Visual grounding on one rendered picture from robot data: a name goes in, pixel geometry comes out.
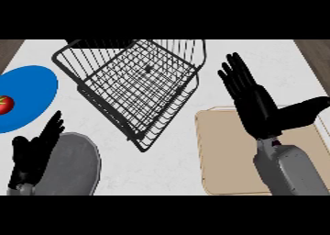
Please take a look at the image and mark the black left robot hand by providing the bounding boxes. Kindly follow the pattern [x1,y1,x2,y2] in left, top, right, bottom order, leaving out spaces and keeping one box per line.
[7,110,66,191]

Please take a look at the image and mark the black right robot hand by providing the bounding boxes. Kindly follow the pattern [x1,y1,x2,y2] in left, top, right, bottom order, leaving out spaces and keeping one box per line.
[217,51,330,140]

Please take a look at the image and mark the beige tray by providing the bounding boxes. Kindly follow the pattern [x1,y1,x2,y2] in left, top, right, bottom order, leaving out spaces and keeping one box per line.
[193,106,330,196]

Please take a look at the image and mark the grey round plate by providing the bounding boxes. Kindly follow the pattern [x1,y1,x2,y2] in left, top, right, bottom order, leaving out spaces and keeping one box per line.
[33,131,103,196]

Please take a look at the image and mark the red tomato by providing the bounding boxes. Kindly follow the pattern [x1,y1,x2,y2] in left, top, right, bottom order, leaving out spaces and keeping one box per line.
[0,95,16,117]

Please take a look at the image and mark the blue oval plate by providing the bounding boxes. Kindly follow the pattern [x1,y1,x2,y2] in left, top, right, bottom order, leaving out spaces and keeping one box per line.
[0,64,59,135]

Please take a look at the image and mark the black wire tiered basket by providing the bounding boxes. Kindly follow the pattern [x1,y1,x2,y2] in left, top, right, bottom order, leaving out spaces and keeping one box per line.
[52,39,208,153]

